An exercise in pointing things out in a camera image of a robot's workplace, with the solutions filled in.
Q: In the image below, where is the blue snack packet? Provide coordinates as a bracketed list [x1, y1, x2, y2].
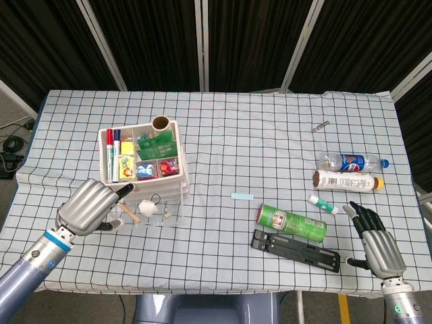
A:
[135, 161, 158, 180]

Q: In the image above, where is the white cotton ball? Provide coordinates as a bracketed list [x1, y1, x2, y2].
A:
[138, 199, 159, 217]

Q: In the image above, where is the white plastic drawer organizer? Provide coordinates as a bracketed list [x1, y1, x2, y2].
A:
[97, 117, 190, 203]

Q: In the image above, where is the black cable coil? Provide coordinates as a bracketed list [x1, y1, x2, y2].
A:
[3, 136, 26, 153]

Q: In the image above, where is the black power adapter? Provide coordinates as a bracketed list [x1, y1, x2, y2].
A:
[0, 151, 23, 180]

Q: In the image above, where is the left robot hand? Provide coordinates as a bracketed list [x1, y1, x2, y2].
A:
[55, 178, 136, 237]

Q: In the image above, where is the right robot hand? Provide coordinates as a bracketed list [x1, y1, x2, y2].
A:
[342, 201, 408, 279]

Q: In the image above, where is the clear plastic drawer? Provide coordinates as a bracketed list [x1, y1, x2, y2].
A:
[111, 190, 189, 227]

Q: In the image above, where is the dark folding screen divider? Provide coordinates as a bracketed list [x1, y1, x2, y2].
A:
[0, 0, 432, 190]

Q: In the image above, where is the blue cap whiteboard marker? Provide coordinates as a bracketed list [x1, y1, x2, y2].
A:
[113, 129, 122, 183]

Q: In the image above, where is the blue checked tablecloth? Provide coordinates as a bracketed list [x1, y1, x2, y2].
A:
[0, 89, 432, 300]

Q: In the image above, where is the black folding stand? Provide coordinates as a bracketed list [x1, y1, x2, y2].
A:
[250, 229, 342, 273]

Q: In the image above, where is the clear bottle brown cap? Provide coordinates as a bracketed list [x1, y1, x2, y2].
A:
[312, 169, 385, 193]

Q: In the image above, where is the green tea packet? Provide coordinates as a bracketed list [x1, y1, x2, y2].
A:
[136, 131, 175, 148]
[138, 141, 179, 160]

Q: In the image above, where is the red cap whiteboard marker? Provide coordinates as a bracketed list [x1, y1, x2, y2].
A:
[106, 128, 115, 182]

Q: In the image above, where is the yellow lion sticker packet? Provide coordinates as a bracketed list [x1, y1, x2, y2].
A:
[117, 154, 136, 180]

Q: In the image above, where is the white table leg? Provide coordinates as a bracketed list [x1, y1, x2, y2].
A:
[296, 292, 305, 324]

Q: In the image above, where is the green chips can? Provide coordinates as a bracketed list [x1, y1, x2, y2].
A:
[256, 203, 327, 244]

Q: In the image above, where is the white green glue stick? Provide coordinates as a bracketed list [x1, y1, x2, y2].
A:
[308, 194, 339, 215]

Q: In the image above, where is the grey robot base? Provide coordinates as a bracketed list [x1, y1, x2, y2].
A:
[133, 293, 281, 324]

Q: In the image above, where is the wooden stick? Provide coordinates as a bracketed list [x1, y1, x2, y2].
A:
[117, 201, 141, 223]

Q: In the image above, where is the clear blue label soda bottle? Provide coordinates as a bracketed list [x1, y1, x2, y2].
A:
[316, 152, 390, 173]

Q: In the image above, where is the red snack packet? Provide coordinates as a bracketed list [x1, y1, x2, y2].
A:
[157, 158, 180, 177]

